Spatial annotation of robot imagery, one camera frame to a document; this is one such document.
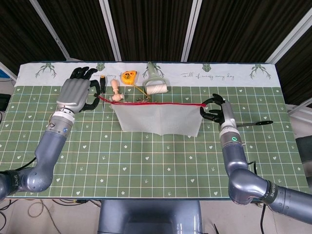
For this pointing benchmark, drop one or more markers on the aluminium frame post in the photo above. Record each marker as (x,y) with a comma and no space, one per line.
(110,29)
(191,29)
(53,31)
(292,40)

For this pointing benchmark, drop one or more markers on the grey-blue robot torso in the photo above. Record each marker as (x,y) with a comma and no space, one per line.
(151,217)

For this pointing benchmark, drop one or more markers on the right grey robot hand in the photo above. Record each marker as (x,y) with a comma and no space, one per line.
(228,114)

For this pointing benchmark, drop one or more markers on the clear mesh zipper pouch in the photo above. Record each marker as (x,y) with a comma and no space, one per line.
(158,119)

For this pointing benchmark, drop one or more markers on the dark pleated curtain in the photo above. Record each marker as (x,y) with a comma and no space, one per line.
(151,24)

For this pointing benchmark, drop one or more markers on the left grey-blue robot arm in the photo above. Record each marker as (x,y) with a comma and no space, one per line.
(48,151)

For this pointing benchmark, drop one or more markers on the yellow tape measure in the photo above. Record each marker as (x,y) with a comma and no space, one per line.
(128,77)

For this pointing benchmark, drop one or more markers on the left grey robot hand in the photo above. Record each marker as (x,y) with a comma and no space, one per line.
(73,93)

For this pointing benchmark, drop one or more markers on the wooden toy hammer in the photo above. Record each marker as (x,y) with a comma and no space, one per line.
(117,97)

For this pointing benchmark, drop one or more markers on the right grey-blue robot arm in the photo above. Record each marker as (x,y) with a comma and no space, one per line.
(236,165)

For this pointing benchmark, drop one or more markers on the black yellow screwdriver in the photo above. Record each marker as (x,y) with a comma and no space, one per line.
(103,84)

